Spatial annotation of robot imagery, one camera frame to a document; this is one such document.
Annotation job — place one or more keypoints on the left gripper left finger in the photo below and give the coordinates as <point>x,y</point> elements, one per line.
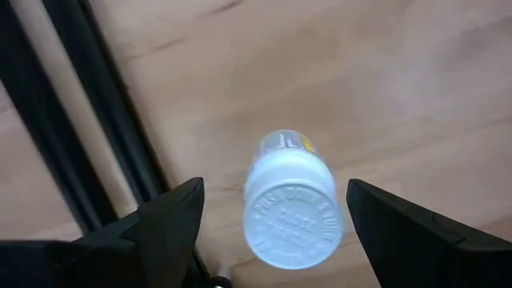
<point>172,232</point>

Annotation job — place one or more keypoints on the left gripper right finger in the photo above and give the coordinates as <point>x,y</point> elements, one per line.
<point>400,240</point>

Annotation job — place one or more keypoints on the white aspirin bottle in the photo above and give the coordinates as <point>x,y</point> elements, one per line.
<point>292,216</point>

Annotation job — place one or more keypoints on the black metal shelf rack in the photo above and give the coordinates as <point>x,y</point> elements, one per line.
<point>102,80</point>

